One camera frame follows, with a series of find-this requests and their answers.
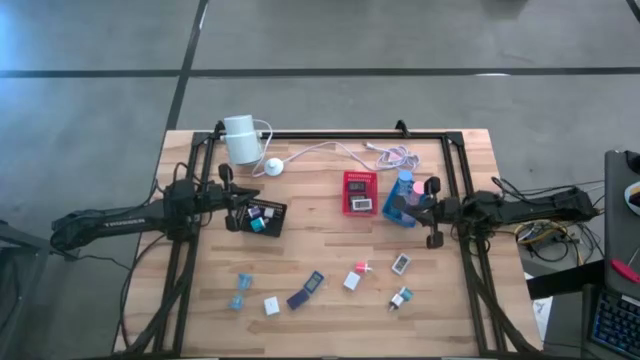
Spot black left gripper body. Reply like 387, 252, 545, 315
202, 163, 240, 233

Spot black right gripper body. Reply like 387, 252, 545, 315
424, 175, 461, 250

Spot blue plastic basket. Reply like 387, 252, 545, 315
382, 177, 426, 229

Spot black plastic basket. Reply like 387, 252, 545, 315
238, 197, 289, 239

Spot white cylindrical lamp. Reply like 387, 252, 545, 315
222, 113, 265, 166

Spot red plastic basket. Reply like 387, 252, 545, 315
342, 169, 380, 219

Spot black flat panel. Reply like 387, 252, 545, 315
525, 259, 606, 301

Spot printed paper sheet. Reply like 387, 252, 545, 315
532, 297, 554, 331

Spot white and yellow object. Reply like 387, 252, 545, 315
623, 180, 640, 216

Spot black keyboard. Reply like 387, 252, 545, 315
591, 288, 640, 360

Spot white lamp cable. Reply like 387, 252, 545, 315
249, 118, 423, 179

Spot yellow cable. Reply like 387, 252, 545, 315
514, 212, 604, 249

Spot black aluminium table frame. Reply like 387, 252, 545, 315
122, 118, 541, 359

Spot red handled tool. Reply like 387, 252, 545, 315
608, 258, 640, 286

